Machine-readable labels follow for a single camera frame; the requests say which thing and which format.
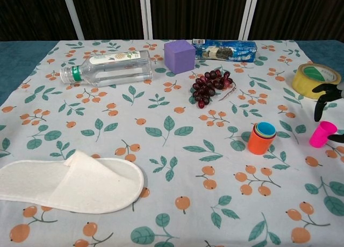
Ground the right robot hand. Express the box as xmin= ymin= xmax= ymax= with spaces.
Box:
xmin=313 ymin=82 xmax=344 ymax=143

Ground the pink plastic cup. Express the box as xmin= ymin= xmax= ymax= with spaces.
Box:
xmin=309 ymin=121 xmax=338 ymax=149

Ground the light blue plastic cup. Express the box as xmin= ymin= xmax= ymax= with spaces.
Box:
xmin=258 ymin=122 xmax=277 ymax=138

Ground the dark blue plastic cup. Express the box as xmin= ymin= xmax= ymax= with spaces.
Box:
xmin=255 ymin=122 xmax=277 ymax=139

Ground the yellow plastic cup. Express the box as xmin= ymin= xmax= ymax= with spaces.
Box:
xmin=253 ymin=122 xmax=277 ymax=140

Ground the yellow packing tape roll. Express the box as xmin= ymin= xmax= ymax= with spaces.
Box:
xmin=292 ymin=63 xmax=341 ymax=100

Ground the orange plastic cup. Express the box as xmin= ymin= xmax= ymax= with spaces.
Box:
xmin=247 ymin=122 xmax=277 ymax=156

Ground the blue cookie package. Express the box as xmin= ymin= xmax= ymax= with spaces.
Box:
xmin=192 ymin=38 xmax=258 ymax=63

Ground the dark red grape bunch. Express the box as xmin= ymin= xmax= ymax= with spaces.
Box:
xmin=191 ymin=69 xmax=237 ymax=109

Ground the purple foam cube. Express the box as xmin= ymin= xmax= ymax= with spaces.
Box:
xmin=163 ymin=39 xmax=196 ymax=75

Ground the floral print tablecloth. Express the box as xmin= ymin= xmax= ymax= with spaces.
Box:
xmin=0 ymin=39 xmax=344 ymax=247

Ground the clear plastic water bottle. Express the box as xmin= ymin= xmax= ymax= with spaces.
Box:
xmin=59 ymin=50 xmax=154 ymax=88

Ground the white cloth slipper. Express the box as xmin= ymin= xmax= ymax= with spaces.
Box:
xmin=0 ymin=150 xmax=145 ymax=214

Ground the teal table cover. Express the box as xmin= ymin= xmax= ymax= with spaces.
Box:
xmin=0 ymin=39 xmax=344 ymax=107

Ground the white partition post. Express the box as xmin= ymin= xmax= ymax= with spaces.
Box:
xmin=60 ymin=0 xmax=84 ymax=40
xmin=138 ymin=0 xmax=154 ymax=40
xmin=238 ymin=0 xmax=263 ymax=40

